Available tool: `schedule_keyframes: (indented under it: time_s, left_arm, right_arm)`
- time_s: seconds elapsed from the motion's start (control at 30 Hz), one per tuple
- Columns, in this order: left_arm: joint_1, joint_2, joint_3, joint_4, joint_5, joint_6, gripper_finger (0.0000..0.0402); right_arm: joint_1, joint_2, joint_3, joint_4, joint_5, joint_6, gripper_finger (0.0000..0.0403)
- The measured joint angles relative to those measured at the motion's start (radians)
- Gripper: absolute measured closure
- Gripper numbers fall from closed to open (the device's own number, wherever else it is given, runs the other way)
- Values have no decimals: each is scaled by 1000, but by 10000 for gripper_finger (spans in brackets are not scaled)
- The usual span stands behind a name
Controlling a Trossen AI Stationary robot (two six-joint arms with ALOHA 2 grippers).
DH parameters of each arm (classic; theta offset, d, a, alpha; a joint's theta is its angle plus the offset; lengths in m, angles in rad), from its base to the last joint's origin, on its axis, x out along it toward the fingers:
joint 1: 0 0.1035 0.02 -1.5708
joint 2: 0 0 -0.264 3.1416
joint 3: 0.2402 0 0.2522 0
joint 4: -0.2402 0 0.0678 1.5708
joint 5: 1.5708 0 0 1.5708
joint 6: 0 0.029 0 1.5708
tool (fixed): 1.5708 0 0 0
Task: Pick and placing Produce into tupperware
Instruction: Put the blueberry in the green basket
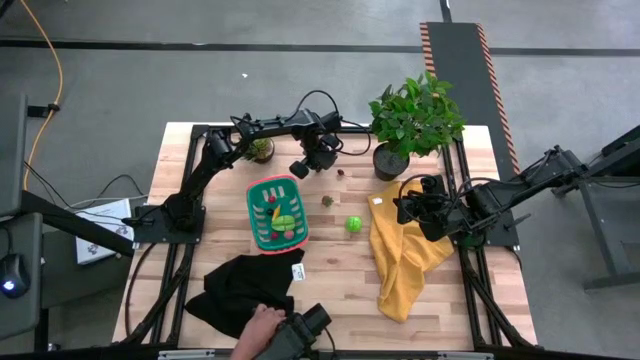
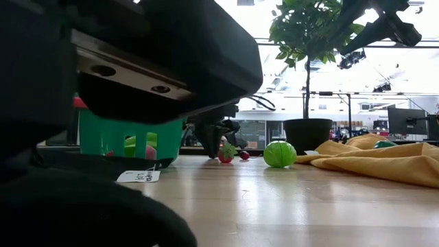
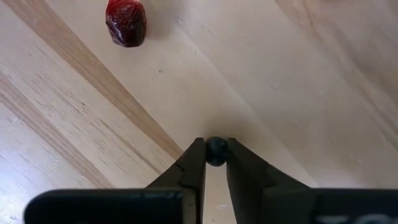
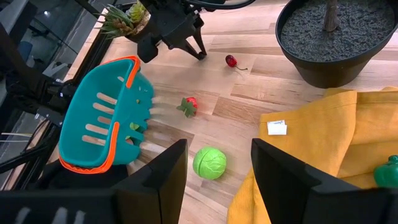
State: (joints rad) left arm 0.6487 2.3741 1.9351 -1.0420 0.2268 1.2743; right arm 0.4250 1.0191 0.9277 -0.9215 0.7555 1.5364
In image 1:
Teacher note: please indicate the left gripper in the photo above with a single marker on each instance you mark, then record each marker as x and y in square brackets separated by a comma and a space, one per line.
[322, 140]

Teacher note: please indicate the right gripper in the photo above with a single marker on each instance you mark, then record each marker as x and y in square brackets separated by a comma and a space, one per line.
[440, 210]

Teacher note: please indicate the teal basket with pink rim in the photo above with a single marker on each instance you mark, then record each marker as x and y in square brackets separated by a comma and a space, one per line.
[287, 202]

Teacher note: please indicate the yellow toy banana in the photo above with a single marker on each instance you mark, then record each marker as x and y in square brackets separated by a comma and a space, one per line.
[276, 212]

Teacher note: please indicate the light green toy vegetable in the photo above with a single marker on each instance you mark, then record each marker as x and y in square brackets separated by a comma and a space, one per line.
[283, 223]

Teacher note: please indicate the green toy cabbage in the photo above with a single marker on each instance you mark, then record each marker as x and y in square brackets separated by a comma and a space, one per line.
[353, 224]

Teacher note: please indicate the toy peach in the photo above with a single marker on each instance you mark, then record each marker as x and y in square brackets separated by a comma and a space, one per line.
[289, 235]

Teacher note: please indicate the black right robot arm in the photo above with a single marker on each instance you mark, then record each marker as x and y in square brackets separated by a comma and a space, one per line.
[505, 197]

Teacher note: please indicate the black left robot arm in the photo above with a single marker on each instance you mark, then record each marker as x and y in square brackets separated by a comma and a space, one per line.
[200, 170]

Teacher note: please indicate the toy strawberry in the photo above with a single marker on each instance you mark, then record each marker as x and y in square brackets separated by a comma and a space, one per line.
[327, 201]

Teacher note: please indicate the small potted succulent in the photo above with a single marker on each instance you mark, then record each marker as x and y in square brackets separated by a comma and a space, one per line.
[261, 150]

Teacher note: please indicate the mustard yellow cloth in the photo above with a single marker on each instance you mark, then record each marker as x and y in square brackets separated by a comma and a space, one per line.
[395, 270]

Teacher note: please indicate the leafy tree in black pot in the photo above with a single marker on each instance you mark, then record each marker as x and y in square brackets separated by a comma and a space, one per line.
[415, 120]

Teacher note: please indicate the white cloth tag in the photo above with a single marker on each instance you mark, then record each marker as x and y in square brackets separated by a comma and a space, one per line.
[298, 273]

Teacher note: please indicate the black mat with striped edges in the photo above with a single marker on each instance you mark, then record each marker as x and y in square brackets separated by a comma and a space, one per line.
[465, 90]

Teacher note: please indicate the black cloth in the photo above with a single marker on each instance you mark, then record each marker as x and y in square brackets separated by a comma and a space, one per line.
[235, 290]

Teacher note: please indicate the person's hand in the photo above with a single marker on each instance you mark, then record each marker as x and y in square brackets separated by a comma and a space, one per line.
[257, 330]

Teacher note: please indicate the grey side table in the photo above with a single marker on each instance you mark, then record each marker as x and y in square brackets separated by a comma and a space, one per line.
[625, 150]

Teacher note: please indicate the white booklet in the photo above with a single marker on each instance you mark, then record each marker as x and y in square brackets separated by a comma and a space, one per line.
[95, 250]

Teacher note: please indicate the black diagonal beam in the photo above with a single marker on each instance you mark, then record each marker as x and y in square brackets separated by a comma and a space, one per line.
[65, 222]

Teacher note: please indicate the grey monitor panel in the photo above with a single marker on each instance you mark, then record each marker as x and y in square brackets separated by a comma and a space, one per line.
[12, 150]

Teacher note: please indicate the black computer mouse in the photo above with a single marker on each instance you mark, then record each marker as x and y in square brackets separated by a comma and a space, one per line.
[14, 277]

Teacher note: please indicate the grey desk panel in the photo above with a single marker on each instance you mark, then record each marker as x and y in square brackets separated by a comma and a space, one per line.
[30, 320]

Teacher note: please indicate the silver frame bracket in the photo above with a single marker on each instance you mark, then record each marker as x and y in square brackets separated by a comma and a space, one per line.
[185, 354]
[465, 356]

